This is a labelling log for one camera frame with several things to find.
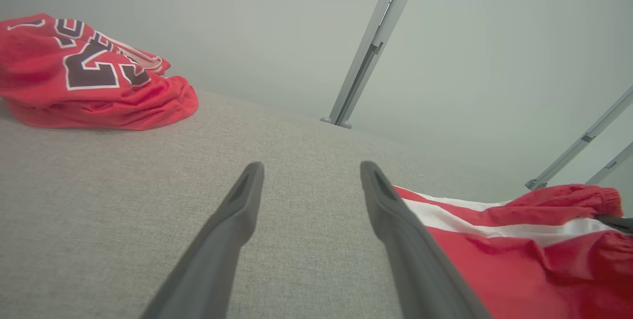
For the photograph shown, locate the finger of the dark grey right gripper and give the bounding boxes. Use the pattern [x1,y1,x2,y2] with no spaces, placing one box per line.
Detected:
[595,214,633,234]

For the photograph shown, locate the red shorts with white stripes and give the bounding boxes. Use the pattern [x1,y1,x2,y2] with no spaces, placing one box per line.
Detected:
[393,184,633,319]

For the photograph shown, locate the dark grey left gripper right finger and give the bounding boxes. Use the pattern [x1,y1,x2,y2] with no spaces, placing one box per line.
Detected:
[360,161,493,319]

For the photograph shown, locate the grey slim metal post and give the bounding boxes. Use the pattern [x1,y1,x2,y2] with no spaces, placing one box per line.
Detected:
[586,142,633,186]

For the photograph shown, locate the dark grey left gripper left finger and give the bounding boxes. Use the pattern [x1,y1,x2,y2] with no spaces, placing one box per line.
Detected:
[139,162,265,319]

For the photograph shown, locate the red Bulls 23 jersey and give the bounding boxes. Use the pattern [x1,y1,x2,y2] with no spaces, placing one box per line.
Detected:
[0,12,199,131]

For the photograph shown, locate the grey double metal post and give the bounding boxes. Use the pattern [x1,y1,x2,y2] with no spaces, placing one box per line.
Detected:
[320,0,427,130]

